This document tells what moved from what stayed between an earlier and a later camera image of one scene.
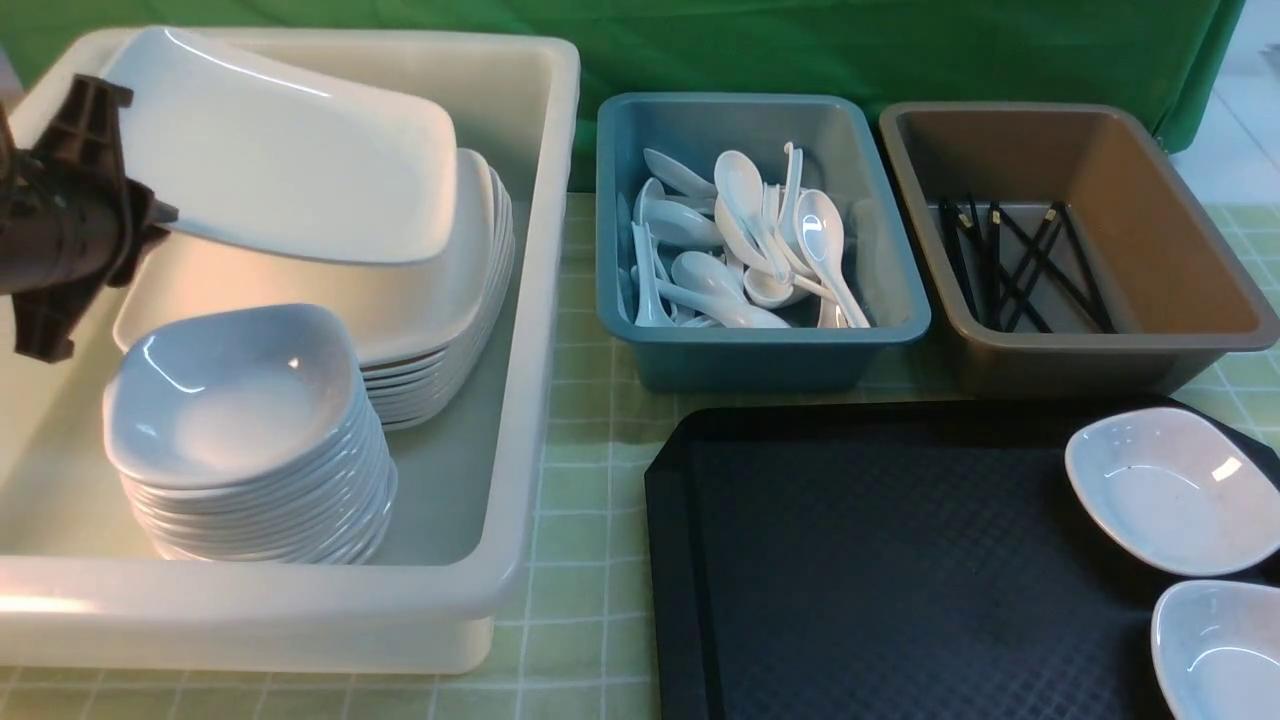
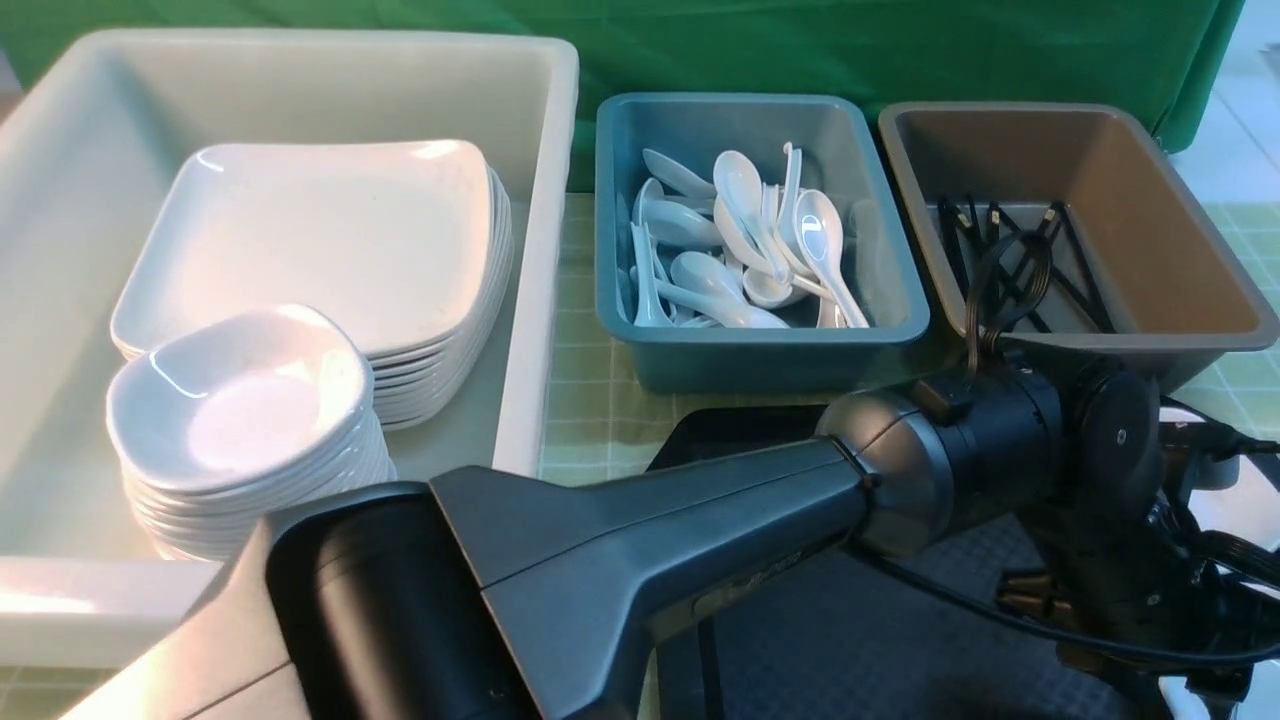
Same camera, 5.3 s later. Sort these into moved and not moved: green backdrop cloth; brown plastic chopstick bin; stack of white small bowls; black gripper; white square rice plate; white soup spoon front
Moved: black gripper; white square rice plate
Not moved: stack of white small bowls; green backdrop cloth; brown plastic chopstick bin; white soup spoon front
